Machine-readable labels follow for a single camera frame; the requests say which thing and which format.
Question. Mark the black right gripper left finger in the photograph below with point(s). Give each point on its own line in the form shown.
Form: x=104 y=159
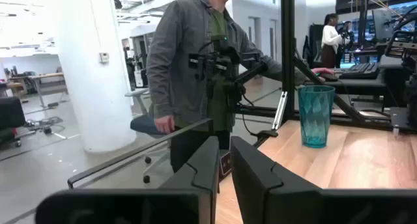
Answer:
x=182 y=198

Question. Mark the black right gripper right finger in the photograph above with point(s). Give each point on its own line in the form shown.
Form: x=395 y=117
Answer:
x=270 y=198

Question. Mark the teal glass bowl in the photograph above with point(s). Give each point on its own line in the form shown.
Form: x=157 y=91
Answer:
x=315 y=120

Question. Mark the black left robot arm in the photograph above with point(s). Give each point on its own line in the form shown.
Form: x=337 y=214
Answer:
x=404 y=45

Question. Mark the person's hand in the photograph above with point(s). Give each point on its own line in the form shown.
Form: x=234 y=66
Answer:
x=164 y=124
x=321 y=71

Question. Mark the blue office chair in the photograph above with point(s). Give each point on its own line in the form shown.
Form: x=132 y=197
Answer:
x=143 y=124

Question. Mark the white round pillar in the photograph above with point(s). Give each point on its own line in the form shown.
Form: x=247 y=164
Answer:
x=97 y=103

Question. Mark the black computer mouse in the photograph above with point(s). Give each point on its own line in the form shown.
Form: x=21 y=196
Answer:
x=329 y=77

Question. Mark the person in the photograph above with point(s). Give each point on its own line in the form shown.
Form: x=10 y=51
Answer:
x=330 y=38
x=176 y=61

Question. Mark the black desk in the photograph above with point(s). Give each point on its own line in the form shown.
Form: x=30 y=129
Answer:
x=352 y=83

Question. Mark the black keyboard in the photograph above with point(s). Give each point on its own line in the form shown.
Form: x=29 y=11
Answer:
x=358 y=70

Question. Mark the wooden desk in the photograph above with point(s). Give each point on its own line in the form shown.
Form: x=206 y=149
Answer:
x=42 y=77

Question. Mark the silver metal bracket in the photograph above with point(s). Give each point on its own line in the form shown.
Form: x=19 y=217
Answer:
x=281 y=110

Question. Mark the black metal table frame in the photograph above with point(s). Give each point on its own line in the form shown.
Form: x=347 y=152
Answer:
x=287 y=54

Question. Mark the white wall thermostat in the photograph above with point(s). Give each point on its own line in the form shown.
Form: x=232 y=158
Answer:
x=104 y=57

